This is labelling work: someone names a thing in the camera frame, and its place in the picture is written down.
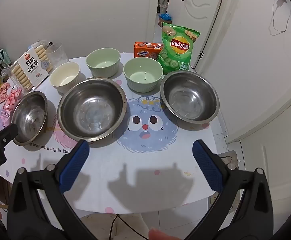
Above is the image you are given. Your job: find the white room door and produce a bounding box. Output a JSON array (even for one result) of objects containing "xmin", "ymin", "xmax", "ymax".
[{"xmin": 167, "ymin": 0, "xmax": 228, "ymax": 67}]

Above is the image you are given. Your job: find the pink snack bag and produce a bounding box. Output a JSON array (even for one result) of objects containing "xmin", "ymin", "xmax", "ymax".
[{"xmin": 0, "ymin": 87, "xmax": 27, "ymax": 128}]

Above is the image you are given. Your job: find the black cable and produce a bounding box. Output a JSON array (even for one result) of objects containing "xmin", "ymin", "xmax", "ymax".
[{"xmin": 110, "ymin": 213, "xmax": 151, "ymax": 240}]

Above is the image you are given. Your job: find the green chips bag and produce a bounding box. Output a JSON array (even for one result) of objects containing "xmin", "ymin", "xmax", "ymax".
[{"xmin": 157, "ymin": 22, "xmax": 201, "ymax": 75}]

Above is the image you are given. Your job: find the orange biscuit box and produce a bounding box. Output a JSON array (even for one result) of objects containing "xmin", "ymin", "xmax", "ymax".
[{"xmin": 134, "ymin": 42, "xmax": 164, "ymax": 60}]

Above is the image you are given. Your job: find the cardboard box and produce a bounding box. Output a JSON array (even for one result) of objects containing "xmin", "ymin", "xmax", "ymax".
[{"xmin": 158, "ymin": 18, "xmax": 172, "ymax": 28}]

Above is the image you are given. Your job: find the mint green object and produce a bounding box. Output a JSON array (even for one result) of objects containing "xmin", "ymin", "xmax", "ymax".
[{"xmin": 0, "ymin": 49, "xmax": 11, "ymax": 67}]

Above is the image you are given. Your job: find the green ribbed ceramic bowl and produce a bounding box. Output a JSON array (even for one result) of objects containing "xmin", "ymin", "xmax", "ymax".
[
  {"xmin": 86, "ymin": 48, "xmax": 121, "ymax": 78},
  {"xmin": 123, "ymin": 57, "xmax": 164, "ymax": 93}
]

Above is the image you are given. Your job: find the stained steel bowl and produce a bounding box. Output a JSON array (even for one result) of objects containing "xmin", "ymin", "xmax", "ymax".
[{"xmin": 11, "ymin": 91, "xmax": 48, "ymax": 146}]

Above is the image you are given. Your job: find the small pink snack pack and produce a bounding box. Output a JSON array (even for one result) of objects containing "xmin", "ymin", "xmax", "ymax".
[{"xmin": 0, "ymin": 82, "xmax": 11, "ymax": 104}]

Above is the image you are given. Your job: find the printed tablecloth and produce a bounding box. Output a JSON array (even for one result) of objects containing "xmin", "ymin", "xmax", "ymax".
[{"xmin": 0, "ymin": 52, "xmax": 219, "ymax": 214}]

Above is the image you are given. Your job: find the clear plastic cup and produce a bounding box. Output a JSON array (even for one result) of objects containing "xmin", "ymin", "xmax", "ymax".
[{"xmin": 45, "ymin": 42, "xmax": 70, "ymax": 67}]

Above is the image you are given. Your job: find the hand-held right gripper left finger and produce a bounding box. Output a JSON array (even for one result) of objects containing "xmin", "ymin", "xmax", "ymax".
[{"xmin": 7, "ymin": 139, "xmax": 103, "ymax": 240}]

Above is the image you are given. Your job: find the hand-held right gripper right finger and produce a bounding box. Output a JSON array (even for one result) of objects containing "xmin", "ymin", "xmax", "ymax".
[{"xmin": 192, "ymin": 139, "xmax": 284, "ymax": 240}]

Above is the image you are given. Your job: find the clear biscuit tray pack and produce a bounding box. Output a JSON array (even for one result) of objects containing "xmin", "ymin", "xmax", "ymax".
[{"xmin": 2, "ymin": 40, "xmax": 54, "ymax": 92}]

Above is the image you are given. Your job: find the large steel bowl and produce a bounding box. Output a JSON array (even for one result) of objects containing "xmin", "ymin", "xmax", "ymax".
[{"xmin": 57, "ymin": 77, "xmax": 127, "ymax": 142}]

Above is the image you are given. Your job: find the person's bare leg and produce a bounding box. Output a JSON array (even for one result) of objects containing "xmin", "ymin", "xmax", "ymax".
[{"xmin": 148, "ymin": 228, "xmax": 182, "ymax": 240}]

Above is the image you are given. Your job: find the white cabinet door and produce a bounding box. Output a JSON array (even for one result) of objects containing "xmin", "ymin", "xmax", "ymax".
[{"xmin": 225, "ymin": 0, "xmax": 291, "ymax": 145}]

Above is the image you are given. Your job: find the cream ceramic bowl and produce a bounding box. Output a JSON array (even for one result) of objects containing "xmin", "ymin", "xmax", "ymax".
[{"xmin": 50, "ymin": 62, "xmax": 81, "ymax": 94}]

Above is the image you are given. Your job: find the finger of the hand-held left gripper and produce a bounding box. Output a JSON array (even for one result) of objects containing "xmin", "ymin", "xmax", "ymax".
[{"xmin": 0, "ymin": 124, "xmax": 19, "ymax": 147}]

